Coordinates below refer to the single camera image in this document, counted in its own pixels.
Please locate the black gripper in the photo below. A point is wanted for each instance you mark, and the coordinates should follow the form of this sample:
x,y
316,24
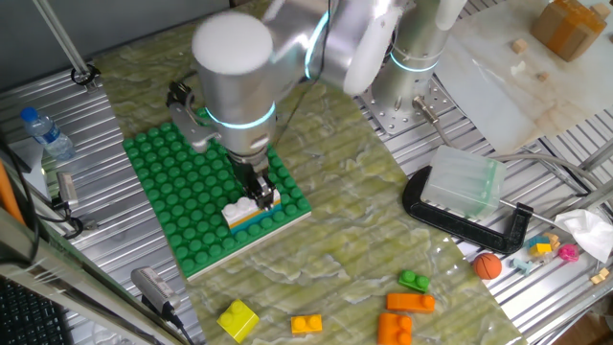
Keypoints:
x,y
249,167

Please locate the white four-stud block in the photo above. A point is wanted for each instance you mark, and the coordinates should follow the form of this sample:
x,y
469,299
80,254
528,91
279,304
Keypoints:
x,y
239,210

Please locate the yellow-orange four-stud block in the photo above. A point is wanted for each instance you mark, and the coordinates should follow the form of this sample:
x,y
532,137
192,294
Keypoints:
x,y
251,218

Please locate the teal four-stud block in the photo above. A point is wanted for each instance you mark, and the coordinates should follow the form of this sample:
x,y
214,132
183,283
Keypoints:
x,y
254,223

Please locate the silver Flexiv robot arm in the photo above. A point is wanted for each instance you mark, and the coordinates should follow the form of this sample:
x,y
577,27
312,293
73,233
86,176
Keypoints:
x,y
239,86

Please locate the green studded baseplate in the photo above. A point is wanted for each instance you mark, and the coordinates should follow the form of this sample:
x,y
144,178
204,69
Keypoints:
x,y
182,191

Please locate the green marble pattern mat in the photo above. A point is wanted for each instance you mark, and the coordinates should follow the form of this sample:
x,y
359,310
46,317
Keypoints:
x,y
345,230

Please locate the lime square block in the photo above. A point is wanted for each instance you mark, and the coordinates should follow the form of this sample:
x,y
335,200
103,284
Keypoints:
x,y
238,321

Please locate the yellow-orange two-stud block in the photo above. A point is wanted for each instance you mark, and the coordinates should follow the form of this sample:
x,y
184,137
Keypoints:
x,y
306,325

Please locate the green two-stud block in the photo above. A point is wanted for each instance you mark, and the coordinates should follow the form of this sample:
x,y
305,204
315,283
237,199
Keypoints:
x,y
414,282

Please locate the orange long sloped block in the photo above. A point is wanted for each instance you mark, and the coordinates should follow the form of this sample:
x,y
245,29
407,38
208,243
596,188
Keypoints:
x,y
409,303

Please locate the orange square block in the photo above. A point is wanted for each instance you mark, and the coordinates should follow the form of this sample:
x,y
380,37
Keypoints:
x,y
393,330

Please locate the black C-clamp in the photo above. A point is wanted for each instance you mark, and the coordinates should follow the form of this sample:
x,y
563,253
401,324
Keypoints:
x,y
455,225

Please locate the translucent plastic box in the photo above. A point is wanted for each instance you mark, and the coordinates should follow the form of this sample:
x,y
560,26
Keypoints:
x,y
462,182

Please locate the black pole clamp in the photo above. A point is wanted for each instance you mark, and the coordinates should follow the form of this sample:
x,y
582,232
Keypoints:
x,y
85,75

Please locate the clear water bottle blue cap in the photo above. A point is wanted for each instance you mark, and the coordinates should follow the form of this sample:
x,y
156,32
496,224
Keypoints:
x,y
50,139

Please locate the small toy basketball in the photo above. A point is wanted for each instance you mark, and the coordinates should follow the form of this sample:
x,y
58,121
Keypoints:
x,y
487,266

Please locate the black keyboard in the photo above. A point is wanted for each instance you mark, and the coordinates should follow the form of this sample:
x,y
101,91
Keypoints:
x,y
29,316

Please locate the white marble pattern mat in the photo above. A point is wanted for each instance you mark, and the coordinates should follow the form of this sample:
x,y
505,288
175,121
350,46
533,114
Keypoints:
x,y
503,96

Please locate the light blue toy piece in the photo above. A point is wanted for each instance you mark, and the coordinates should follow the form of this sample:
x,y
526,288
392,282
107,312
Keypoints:
x,y
519,265

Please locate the small teal toy block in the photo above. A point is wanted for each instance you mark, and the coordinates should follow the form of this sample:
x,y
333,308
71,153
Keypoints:
x,y
536,239

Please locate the small yellow toy block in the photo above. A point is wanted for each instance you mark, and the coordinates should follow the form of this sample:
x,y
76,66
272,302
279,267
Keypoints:
x,y
540,249

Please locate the small white scrap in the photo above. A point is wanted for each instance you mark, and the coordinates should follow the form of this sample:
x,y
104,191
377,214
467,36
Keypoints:
x,y
518,68

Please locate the small tan toy block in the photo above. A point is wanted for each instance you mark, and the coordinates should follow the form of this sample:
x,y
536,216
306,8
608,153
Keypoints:
x,y
553,239

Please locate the small wooden cube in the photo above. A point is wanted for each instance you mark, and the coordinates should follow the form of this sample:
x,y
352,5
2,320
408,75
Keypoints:
x,y
543,76
600,10
519,46

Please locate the small pink toy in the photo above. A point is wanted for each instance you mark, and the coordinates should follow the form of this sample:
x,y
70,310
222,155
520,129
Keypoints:
x,y
568,252

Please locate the white crumpled tissue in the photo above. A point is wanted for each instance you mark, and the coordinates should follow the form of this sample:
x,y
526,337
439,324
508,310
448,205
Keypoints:
x,y
586,232

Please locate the cardboard box orange tape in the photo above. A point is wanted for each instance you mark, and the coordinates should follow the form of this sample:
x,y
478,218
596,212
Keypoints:
x,y
565,31

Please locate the small wooden block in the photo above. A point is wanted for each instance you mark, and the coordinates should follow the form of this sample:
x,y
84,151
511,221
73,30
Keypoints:
x,y
599,276

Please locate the silver exterior camera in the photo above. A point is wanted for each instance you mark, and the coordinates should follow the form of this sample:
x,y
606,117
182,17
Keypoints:
x,y
67,189
155,287

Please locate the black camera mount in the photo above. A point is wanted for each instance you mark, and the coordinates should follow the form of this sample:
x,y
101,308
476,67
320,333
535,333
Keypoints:
x,y
167,314

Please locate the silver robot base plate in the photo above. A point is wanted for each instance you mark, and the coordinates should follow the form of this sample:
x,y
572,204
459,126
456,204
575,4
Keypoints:
x,y
397,117

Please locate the metal camera bracket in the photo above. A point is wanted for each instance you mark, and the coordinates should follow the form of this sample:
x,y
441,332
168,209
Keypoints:
x,y
88,223

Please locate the aluminium frame rail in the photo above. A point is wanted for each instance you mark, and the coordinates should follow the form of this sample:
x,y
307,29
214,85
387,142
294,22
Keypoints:
x,y
72,287

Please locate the metal camera pole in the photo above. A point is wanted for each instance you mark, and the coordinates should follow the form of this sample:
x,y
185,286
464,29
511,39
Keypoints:
x,y
60,33

